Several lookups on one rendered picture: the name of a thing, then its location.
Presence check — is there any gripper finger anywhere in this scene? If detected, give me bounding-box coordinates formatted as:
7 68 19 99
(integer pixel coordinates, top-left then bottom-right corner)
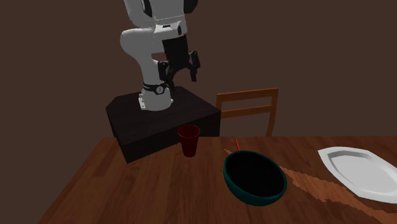
157 60 181 91
185 50 201 83

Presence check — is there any brown wooden table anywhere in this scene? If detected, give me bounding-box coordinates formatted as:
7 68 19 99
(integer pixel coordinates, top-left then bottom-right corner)
37 136 397 224

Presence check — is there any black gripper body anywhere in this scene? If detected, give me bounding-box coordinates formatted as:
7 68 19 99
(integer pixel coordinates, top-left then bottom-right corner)
162 34 192 71

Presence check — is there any wooden chair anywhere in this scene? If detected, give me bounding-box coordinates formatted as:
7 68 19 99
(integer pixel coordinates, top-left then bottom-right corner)
216 87 279 137

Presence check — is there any dark robot stand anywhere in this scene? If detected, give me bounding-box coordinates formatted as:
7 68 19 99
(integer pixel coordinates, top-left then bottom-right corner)
105 85 221 164

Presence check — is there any dark red cup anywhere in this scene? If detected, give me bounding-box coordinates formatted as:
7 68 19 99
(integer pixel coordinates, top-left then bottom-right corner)
177 124 201 158

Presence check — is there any white plate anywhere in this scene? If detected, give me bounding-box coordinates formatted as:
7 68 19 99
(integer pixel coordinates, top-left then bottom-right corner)
317 146 397 204

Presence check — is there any teal bowl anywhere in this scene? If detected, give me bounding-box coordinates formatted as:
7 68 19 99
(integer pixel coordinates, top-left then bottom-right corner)
223 150 288 207

